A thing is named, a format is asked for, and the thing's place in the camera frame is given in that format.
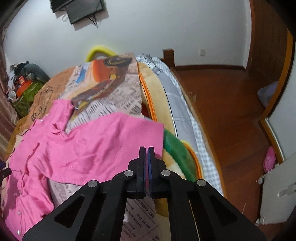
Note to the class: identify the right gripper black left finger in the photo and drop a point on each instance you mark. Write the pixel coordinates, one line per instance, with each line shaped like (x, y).
(96, 210)

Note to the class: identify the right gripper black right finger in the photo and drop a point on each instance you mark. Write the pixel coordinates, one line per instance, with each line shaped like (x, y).
(197, 211)

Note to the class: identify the pink knit cardigan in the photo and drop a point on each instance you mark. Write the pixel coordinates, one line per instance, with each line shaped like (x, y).
(97, 150)

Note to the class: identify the yellow plush blanket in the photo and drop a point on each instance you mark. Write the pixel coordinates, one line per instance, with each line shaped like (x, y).
(178, 155)

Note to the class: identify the grey foam floor mat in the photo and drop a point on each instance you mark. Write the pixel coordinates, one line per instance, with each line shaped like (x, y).
(278, 193)

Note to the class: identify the grey checked mattress sheet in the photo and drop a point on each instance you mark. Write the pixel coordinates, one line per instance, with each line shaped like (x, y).
(186, 123)

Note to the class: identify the pink spotted slipper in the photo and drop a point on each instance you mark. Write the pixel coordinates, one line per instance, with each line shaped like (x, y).
(269, 160)

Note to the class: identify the striped red curtain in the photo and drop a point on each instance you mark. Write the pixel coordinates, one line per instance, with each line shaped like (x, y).
(9, 117)

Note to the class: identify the newspaper print bed cover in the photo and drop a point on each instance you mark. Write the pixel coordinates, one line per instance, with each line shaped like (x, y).
(100, 88)

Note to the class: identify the green camouflage storage box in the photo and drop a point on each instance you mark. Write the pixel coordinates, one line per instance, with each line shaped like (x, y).
(24, 102)

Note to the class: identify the orange box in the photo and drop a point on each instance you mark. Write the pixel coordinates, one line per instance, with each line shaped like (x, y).
(24, 83)

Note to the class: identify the grey plush toy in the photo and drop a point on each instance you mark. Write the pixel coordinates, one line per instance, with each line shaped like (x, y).
(34, 72)

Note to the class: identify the yellow foam tube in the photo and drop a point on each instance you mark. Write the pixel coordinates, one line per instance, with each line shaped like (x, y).
(99, 50)

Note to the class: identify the wooden bed post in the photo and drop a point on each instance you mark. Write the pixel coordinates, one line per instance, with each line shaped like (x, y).
(169, 58)

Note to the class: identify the wall power socket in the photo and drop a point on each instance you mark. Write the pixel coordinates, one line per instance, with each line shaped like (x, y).
(202, 52)

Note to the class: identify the small wall monitor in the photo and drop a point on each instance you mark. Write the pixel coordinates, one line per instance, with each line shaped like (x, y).
(80, 9)

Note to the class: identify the large wall television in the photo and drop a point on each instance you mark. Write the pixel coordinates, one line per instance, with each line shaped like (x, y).
(57, 5)

